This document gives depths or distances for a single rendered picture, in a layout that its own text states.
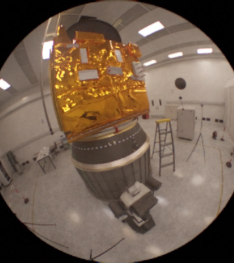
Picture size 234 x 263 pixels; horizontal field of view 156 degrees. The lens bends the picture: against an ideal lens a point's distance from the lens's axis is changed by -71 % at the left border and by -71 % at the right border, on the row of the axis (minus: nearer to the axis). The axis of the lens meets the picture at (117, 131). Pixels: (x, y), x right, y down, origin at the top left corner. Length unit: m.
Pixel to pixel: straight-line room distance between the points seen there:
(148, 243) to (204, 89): 8.60
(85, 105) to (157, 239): 2.66
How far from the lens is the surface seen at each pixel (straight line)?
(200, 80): 8.29
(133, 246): 2.12
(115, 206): 0.81
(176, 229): 2.21
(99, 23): 2.69
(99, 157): 1.48
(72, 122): 1.21
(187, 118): 4.34
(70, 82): 1.31
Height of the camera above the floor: 2.10
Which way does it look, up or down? 18 degrees down
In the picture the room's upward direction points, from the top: 13 degrees counter-clockwise
